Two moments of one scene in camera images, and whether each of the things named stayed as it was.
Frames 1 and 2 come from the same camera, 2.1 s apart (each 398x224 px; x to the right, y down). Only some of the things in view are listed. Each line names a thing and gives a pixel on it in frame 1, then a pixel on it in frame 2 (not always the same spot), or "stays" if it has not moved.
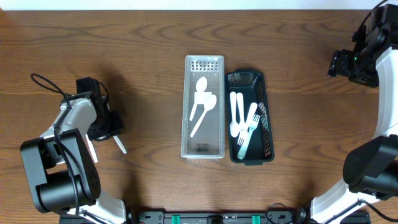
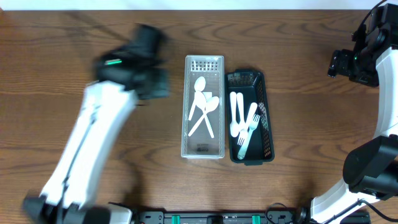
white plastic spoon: x=234 y=129 stays
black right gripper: x=341 y=61 stays
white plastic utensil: x=120 y=144 to x=200 y=101
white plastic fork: x=240 y=112 stays
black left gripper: x=116 y=127 to x=159 y=89
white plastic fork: x=244 y=133 stays
